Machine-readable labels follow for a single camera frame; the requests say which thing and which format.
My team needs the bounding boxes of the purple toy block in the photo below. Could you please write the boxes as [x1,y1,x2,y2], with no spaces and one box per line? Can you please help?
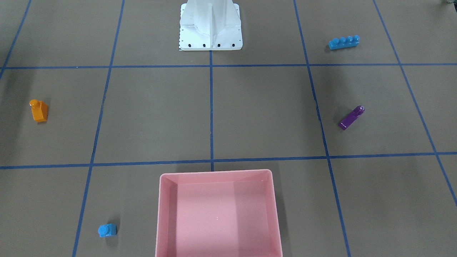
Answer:
[338,105,365,130]

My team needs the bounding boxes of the long blue toy block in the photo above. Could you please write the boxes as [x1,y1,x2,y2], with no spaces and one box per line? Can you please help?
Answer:
[328,35,360,50]

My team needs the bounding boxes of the small blue toy block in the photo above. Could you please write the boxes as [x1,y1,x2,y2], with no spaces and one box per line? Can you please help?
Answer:
[98,223,116,238]

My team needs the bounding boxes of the orange toy block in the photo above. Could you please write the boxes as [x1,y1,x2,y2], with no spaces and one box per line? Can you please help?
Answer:
[29,99,49,123]

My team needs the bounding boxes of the pink plastic box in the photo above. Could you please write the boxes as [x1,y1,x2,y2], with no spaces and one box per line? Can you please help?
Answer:
[155,169,283,257]

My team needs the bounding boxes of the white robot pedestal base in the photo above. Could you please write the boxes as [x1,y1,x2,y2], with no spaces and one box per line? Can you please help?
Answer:
[179,0,243,51]

